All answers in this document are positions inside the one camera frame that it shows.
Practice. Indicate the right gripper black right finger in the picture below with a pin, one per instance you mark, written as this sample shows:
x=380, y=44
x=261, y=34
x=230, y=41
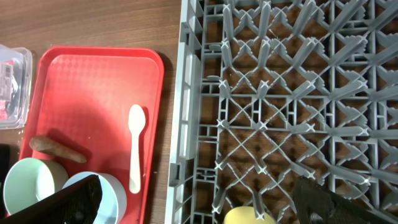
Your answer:
x=316, y=204

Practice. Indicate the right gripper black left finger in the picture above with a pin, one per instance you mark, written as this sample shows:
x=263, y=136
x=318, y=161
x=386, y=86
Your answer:
x=77, y=203

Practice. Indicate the light blue grey bowl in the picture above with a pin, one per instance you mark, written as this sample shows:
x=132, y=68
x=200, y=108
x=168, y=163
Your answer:
x=114, y=200

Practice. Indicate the mint green bowl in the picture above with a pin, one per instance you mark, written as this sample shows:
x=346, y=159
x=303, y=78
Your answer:
x=31, y=180

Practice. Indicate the yellow plastic cup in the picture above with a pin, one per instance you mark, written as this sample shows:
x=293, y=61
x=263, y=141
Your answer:
x=246, y=215

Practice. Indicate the white plastic spoon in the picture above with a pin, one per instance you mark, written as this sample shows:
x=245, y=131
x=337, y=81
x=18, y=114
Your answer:
x=136, y=124

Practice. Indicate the red ketchup packet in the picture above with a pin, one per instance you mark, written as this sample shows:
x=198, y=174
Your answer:
x=8, y=86

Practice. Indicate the black waste tray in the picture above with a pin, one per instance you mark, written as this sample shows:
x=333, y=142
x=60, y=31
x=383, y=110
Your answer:
x=4, y=167

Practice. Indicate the grey plastic dishwasher rack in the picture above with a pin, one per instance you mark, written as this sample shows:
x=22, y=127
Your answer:
x=267, y=92

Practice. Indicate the brown sweet potato piece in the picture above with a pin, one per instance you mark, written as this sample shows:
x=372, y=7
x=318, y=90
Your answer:
x=46, y=145

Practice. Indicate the red plastic tray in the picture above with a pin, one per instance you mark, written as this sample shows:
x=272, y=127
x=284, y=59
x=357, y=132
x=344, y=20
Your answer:
x=82, y=97

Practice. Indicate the clear plastic bin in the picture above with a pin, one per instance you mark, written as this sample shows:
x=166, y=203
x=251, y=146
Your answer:
x=23, y=68

